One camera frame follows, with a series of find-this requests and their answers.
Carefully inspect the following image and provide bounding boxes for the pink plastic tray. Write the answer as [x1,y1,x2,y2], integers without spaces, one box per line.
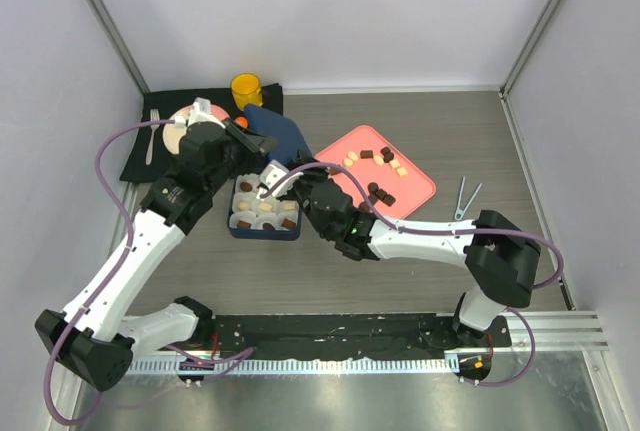
[315,125,436,219]

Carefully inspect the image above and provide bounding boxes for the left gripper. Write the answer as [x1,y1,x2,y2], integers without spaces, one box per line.
[205,118,276,193]

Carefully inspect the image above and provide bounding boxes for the silver fork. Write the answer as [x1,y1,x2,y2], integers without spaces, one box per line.
[145,108,160,166]

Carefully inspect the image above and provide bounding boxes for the orange plastic spoon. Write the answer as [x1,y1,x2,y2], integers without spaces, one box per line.
[235,116,249,128]

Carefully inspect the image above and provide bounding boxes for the dark blue chocolate box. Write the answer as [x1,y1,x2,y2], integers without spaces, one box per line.
[227,174,301,241]

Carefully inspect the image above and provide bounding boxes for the light blue plastic tongs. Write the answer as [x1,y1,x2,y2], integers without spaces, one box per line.
[453,176,483,221]

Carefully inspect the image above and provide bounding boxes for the black cloth placemat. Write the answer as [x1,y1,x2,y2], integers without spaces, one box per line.
[120,83,284,184]

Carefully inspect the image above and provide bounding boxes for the yellow mug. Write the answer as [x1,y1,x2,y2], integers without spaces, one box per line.
[230,73,264,111]

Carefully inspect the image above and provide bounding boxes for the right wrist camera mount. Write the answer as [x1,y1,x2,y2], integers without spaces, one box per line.
[256,160,289,200]

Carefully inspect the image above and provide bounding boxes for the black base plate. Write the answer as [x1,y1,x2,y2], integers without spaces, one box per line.
[214,313,512,361]

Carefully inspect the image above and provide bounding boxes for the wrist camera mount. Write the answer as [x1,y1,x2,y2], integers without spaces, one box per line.
[256,160,289,200]
[172,98,229,130]

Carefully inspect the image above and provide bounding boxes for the dark blue box lid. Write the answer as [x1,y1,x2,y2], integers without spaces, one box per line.
[244,104,313,166]

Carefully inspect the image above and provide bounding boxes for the pink and cream plate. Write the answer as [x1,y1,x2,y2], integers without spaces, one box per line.
[162,105,229,155]

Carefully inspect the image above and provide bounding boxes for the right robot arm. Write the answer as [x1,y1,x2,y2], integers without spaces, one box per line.
[286,161,541,346]

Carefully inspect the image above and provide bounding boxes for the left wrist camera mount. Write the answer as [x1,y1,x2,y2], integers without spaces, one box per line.
[172,98,229,130]

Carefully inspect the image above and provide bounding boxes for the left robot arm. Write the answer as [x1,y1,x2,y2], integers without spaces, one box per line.
[35,120,277,392]

